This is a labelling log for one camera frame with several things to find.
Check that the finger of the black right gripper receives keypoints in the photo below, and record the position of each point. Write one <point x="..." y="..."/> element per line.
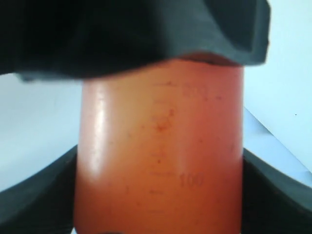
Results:
<point x="79" y="39"/>

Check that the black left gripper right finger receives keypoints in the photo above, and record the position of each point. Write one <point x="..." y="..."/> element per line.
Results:
<point x="273" y="203"/>

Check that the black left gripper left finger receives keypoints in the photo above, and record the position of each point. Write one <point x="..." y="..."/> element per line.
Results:
<point x="43" y="203"/>

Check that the red sauce squeeze bottle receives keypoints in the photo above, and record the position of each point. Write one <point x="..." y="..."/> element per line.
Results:
<point x="160" y="151"/>

